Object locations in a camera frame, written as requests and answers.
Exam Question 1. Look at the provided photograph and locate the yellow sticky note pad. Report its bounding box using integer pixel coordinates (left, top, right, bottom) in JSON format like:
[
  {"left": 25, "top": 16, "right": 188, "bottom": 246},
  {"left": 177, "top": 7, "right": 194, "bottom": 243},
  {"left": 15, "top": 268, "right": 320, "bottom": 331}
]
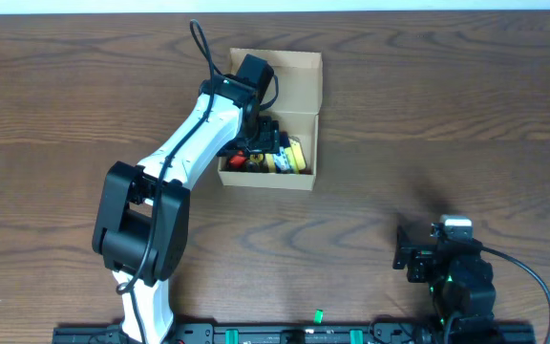
[{"left": 264, "top": 154, "right": 295, "bottom": 174}]

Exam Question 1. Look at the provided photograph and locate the black yellow correction tape dispenser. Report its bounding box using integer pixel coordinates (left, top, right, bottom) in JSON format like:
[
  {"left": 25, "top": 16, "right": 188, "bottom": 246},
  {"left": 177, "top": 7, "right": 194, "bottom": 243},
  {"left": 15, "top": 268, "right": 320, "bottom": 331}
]
[{"left": 243, "top": 154, "right": 264, "bottom": 173}]

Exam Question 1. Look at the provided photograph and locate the blue white staples box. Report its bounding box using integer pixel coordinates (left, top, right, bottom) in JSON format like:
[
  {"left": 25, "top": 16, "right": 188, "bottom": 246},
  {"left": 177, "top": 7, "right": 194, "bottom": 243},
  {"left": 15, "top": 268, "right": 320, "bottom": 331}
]
[{"left": 273, "top": 146, "right": 291, "bottom": 173}]

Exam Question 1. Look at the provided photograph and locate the red black stapler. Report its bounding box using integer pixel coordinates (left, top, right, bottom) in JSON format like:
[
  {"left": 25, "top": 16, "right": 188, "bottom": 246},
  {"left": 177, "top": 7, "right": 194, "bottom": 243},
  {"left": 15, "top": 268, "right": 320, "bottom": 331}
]
[{"left": 226, "top": 154, "right": 247, "bottom": 171}]

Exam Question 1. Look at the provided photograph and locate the yellow blue highlighter marker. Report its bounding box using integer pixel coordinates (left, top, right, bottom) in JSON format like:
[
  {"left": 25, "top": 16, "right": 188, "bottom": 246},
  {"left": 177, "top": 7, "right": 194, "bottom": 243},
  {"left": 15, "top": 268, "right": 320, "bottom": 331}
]
[{"left": 280, "top": 132, "right": 307, "bottom": 174}]

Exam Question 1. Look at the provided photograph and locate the brown cardboard box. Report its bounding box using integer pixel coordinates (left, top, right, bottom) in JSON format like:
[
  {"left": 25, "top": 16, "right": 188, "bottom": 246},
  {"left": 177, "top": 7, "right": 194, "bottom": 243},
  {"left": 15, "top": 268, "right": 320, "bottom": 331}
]
[{"left": 218, "top": 48, "right": 323, "bottom": 190}]

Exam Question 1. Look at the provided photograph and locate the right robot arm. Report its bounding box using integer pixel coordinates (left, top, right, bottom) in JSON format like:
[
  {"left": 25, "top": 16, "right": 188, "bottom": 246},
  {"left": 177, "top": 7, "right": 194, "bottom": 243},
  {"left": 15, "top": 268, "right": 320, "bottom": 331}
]
[{"left": 392, "top": 221, "right": 497, "bottom": 333}]

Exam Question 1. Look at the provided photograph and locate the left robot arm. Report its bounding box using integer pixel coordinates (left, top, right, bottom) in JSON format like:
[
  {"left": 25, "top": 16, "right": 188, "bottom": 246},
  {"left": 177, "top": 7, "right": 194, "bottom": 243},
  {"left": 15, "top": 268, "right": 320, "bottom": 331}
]
[{"left": 92, "top": 73, "right": 279, "bottom": 343}]

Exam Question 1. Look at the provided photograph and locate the small green clip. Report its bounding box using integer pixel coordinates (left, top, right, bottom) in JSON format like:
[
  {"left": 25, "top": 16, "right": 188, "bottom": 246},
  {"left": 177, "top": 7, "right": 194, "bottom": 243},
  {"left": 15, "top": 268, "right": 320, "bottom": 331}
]
[{"left": 313, "top": 310, "right": 324, "bottom": 324}]

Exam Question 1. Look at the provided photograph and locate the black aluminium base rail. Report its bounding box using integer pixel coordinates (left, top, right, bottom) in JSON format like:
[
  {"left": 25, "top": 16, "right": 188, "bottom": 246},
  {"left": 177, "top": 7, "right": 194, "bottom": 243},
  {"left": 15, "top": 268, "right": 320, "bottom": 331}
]
[{"left": 52, "top": 321, "right": 537, "bottom": 344}]

